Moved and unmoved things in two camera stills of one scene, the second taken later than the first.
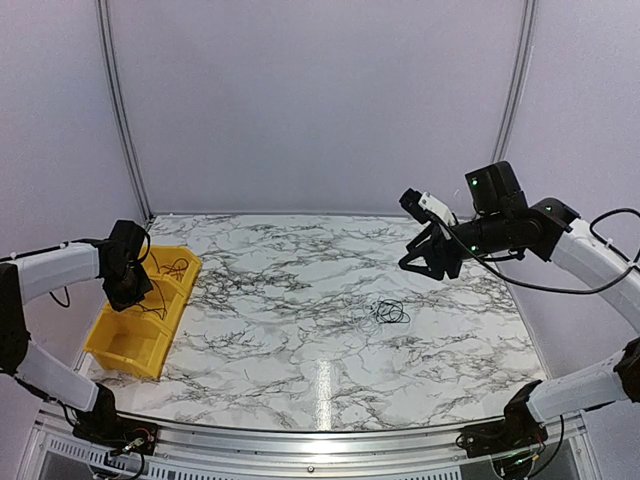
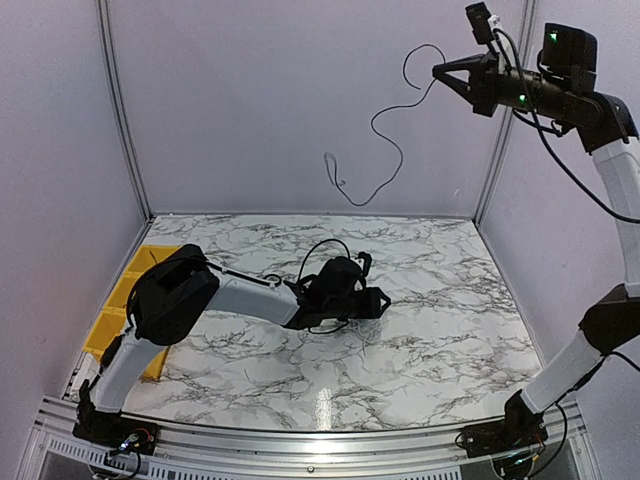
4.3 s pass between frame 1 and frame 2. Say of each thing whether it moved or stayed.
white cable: moved
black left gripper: moved
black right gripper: moved
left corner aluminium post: stayed
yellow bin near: stayed
